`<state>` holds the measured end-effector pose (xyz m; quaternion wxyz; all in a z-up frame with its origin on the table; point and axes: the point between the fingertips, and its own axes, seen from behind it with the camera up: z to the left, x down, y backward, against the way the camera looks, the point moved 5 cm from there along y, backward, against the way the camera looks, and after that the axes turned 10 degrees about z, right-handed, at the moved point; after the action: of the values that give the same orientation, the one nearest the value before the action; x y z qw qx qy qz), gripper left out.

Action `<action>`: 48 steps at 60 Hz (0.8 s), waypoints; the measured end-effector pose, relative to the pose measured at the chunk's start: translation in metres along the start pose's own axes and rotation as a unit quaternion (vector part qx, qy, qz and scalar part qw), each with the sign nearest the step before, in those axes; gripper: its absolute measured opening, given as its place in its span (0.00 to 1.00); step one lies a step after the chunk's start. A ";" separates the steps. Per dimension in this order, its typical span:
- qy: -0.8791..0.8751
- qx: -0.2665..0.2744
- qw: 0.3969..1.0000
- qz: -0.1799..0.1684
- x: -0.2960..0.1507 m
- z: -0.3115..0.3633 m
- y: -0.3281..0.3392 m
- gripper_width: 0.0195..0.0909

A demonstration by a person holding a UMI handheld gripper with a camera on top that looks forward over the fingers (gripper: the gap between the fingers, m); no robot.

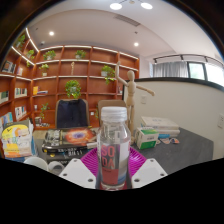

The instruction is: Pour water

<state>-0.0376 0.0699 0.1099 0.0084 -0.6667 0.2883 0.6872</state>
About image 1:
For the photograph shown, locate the clear water bottle red label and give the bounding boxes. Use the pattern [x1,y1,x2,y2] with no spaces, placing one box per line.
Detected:
[97,106,132,191]

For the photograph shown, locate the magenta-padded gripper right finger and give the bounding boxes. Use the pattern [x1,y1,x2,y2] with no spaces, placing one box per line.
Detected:
[128,147,168,189]

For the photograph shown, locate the small green white box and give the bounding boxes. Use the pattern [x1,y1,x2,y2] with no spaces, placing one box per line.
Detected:
[134,126,160,150]

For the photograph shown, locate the wooden artist mannequin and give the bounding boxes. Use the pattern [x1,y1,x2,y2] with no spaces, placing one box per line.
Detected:
[114,60,156,138]

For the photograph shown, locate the dark books with nebula cover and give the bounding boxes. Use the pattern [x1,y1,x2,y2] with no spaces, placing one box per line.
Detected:
[41,127,101,158]

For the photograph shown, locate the grey curtain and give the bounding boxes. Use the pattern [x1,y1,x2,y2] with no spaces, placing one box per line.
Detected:
[153,60,189,79]

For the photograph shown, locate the window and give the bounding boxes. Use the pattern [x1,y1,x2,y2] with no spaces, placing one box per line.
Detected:
[187,60,224,87]

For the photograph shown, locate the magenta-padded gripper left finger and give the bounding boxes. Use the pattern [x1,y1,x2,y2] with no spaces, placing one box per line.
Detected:
[58,147,101,190]

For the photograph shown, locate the ceiling air vent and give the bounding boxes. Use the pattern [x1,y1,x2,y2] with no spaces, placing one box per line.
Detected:
[113,13,141,27]

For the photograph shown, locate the branched ceiling lamp round bulbs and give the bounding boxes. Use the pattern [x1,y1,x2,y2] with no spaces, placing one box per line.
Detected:
[109,0,154,11]

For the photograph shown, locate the white wall socket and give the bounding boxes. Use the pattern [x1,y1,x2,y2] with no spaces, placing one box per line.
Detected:
[217,113,224,129]

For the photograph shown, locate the orange wooden shelf unit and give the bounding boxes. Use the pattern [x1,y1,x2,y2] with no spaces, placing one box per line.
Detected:
[0,28,140,131]

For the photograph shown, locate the dark blue office chair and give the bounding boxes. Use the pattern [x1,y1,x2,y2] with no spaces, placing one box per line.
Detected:
[54,98,90,129]

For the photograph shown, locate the white stack of books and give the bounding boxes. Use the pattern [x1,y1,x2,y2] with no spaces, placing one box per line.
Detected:
[140,115,181,139]

